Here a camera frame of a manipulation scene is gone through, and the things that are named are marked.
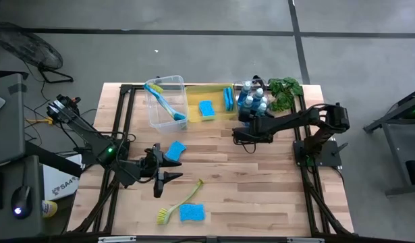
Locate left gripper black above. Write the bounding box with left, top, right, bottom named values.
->
left=139, top=143, right=184, bottom=199

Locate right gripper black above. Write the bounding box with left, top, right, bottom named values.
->
left=232, top=112, right=275, bottom=145

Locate blue dish brush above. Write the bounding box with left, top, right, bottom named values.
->
left=149, top=88, right=181, bottom=119
left=143, top=83, right=187, bottom=122

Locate green dish brush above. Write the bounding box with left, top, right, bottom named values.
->
left=148, top=84, right=188, bottom=132
left=156, top=178, right=204, bottom=225

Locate yellow plastic tray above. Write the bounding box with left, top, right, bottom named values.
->
left=186, top=83, right=238, bottom=123

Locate green potted plant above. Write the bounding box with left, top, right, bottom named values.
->
left=267, top=76, right=304, bottom=112

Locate tall clear plastic bin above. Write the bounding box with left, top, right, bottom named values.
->
left=144, top=74, right=190, bottom=134

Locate white cardboard box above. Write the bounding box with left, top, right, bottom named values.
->
left=41, top=153, right=83, bottom=202

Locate black diagonal bar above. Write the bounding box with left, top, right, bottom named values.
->
left=24, top=140, right=84, bottom=179

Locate yellow power plug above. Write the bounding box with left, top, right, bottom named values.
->
left=24, top=113, right=57, bottom=126

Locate black computer mouse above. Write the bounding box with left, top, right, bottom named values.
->
left=10, top=185, right=33, bottom=220

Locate grey metal stand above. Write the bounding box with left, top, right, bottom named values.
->
left=362, top=86, right=415, bottom=196

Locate dark grey desk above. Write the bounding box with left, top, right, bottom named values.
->
left=0, top=155, right=45, bottom=237

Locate black plastic case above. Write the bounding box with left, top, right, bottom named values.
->
left=405, top=159, right=415, bottom=186

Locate black floor fan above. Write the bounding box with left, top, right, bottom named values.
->
left=0, top=22, right=75, bottom=84

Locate clear plastic handled basket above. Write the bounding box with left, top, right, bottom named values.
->
left=233, top=79, right=272, bottom=128

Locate white metal bracket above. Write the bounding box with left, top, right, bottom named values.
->
left=287, top=237, right=325, bottom=243
left=98, top=236, right=137, bottom=243

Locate black aluminium table frame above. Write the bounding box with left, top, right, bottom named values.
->
left=105, top=83, right=325, bottom=237

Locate black cable bundle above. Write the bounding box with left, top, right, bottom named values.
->
left=67, top=163, right=123, bottom=234
left=300, top=165, right=355, bottom=236

